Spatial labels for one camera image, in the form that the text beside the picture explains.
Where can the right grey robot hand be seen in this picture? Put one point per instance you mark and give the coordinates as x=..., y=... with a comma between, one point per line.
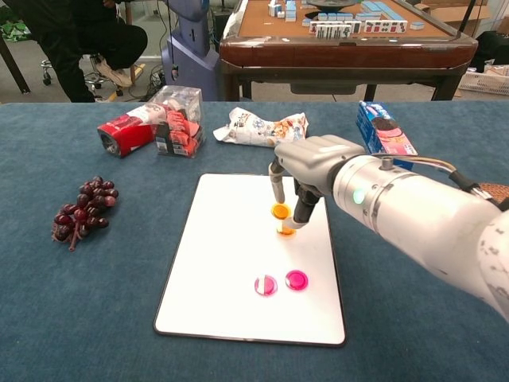
x=314, y=159

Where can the orange button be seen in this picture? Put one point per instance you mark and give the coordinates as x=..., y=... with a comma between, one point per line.
x=280, y=211
x=287, y=232

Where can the pink button bottom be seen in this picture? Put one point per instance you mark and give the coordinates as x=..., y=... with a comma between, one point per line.
x=297, y=280

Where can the pink button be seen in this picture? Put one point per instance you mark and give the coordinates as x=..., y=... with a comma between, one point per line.
x=297, y=280
x=265, y=285

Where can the pink button top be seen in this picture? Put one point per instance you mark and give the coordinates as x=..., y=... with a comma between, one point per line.
x=265, y=285

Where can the white rectangular board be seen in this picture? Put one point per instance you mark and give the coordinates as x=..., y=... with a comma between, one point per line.
x=222, y=278

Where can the white crumpled snack bag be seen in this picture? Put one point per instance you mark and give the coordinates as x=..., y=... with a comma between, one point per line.
x=246, y=131

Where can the blue Oreo cookie box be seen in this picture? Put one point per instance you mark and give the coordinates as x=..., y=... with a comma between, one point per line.
x=381, y=131

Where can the brown mahjong table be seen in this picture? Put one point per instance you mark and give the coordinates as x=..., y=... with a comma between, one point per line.
x=346, y=55

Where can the clear box of red snacks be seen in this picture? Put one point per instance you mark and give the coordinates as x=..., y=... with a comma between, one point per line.
x=179, y=127

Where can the black mahjong table dome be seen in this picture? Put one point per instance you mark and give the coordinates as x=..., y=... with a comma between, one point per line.
x=326, y=3

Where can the blue machine base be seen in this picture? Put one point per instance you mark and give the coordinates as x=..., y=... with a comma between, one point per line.
x=191, y=47

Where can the single blue mahjong tile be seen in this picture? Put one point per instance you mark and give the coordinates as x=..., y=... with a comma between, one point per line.
x=416, y=25

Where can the white plastic basket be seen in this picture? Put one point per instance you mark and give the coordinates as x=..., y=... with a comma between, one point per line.
x=483, y=83

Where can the round rattan coaster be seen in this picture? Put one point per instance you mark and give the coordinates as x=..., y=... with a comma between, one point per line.
x=497, y=191

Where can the red NFC juice carton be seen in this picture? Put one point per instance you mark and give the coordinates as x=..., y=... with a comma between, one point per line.
x=123, y=133

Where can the black bag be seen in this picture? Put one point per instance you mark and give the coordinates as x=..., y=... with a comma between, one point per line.
x=493, y=47

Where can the dark red grape bunch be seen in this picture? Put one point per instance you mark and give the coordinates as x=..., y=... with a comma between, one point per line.
x=85, y=207

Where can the chrome wheeled stool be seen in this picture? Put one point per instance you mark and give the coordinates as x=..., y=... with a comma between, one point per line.
x=95, y=75

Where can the person in black clothes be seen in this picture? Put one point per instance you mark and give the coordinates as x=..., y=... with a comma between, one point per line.
x=79, y=36

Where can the blue felt table cover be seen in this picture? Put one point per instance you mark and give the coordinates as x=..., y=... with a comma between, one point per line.
x=79, y=298

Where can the dark wooden table leg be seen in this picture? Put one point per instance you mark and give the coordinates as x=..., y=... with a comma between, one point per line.
x=14, y=65

